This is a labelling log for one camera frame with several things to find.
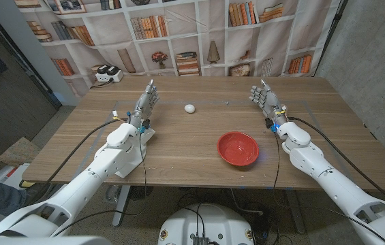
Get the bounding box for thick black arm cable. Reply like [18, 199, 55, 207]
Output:
[287, 116, 385, 206]
[21, 117, 130, 191]

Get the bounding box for speckled beige floor board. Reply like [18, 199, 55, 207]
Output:
[0, 137, 42, 167]

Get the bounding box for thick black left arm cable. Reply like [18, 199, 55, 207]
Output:
[21, 117, 130, 191]

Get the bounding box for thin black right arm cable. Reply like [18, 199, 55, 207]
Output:
[273, 131, 385, 243]

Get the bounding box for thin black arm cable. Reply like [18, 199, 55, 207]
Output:
[273, 131, 385, 243]
[54, 129, 149, 238]

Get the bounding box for white cloth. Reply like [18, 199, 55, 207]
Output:
[114, 127, 156, 179]

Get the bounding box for white table leg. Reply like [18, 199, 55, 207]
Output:
[112, 185, 132, 227]

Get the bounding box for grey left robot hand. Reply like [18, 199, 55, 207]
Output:
[129, 79, 161, 129]

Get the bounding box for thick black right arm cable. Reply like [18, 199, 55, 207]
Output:
[287, 116, 385, 206]

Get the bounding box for printed bookshelf backdrop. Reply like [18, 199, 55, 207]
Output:
[13, 0, 341, 98]

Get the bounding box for white power strip black plugs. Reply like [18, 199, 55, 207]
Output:
[95, 65, 124, 83]

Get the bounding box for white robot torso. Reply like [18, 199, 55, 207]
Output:
[157, 203, 256, 245]

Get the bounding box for black ribbed round object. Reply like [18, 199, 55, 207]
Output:
[129, 185, 154, 201]

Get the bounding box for grey table leg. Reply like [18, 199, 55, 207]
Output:
[284, 189, 306, 235]

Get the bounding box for red bowl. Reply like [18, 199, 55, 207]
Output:
[216, 131, 260, 167]

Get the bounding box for black backdrop stand pole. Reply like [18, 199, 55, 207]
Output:
[313, 0, 349, 78]

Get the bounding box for black power strip cord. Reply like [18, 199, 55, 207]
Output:
[89, 79, 114, 90]

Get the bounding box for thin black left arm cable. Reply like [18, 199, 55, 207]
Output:
[54, 129, 149, 238]

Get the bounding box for yellow and black floor object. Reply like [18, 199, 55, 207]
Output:
[19, 179, 38, 189]

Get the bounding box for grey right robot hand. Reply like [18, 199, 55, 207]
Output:
[249, 79, 289, 127]

